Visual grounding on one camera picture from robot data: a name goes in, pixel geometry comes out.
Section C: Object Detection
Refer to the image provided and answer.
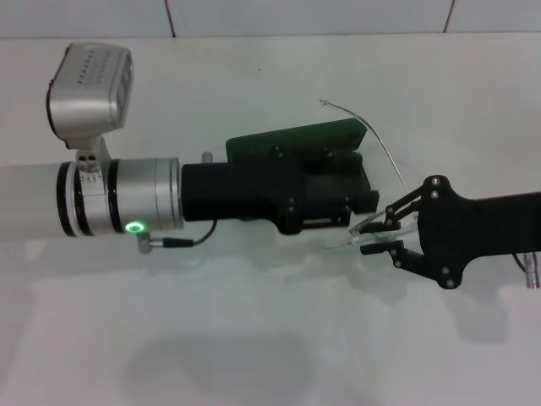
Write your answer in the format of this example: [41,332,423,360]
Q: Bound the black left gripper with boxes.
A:
[181,146,380,236]

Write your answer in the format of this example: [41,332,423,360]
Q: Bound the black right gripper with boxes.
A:
[359,173,541,291]

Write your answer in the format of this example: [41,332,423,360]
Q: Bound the green glasses case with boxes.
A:
[225,119,368,165]

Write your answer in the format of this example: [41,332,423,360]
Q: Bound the clear white glasses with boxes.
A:
[320,98,419,251]

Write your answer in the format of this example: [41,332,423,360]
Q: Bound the silver right wrist cable connector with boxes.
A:
[513,251,541,289]

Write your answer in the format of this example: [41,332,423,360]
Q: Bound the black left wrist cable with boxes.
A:
[134,217,219,255]

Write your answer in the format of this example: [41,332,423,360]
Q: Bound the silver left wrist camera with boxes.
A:
[45,41,135,164]

